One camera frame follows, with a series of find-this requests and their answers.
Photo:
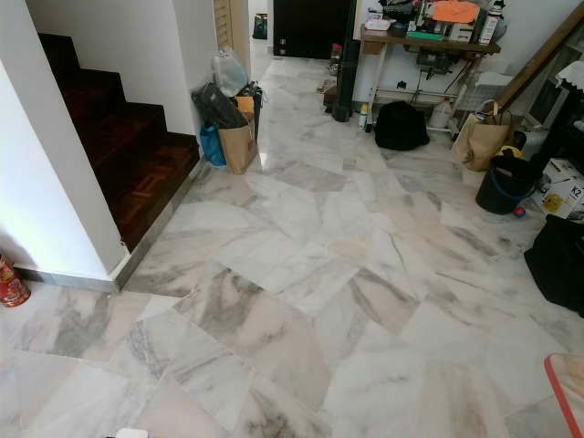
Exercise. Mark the white laundry basket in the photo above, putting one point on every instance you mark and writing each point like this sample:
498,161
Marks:
484,89

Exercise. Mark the white cardboard box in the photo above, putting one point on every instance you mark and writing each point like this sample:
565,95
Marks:
564,187

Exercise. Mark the tall black pole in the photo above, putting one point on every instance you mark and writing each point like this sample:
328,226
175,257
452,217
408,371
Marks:
346,80

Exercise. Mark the white plastic bag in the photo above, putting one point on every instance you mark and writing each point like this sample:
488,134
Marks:
229,73

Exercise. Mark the black fabric bag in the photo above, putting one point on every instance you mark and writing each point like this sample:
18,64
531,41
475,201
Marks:
217,106

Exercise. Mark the black bucket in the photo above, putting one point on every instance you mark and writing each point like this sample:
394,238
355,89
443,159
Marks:
505,185

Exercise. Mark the black backpack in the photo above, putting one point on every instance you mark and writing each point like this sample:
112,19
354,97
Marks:
401,128

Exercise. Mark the plain brown paper bag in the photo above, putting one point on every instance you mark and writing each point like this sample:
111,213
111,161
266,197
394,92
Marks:
238,148

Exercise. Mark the brown wooden plank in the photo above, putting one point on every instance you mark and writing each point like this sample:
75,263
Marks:
538,58

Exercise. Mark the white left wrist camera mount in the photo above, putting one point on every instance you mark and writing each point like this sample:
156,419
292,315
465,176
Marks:
131,433

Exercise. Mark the white plastic jug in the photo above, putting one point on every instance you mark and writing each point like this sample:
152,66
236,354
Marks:
441,114

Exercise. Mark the wooden side table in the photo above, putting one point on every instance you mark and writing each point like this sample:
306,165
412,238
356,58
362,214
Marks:
420,43

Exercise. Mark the orange cloth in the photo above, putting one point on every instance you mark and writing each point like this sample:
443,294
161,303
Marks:
456,11

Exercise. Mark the dark wooden staircase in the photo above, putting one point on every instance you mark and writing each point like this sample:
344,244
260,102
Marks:
128,164

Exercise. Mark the large black bag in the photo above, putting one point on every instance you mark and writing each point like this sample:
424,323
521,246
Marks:
557,265

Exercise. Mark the white spray bottle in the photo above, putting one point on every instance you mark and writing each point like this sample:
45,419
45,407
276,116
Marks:
491,20

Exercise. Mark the blue bag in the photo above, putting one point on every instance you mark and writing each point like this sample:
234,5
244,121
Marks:
212,146

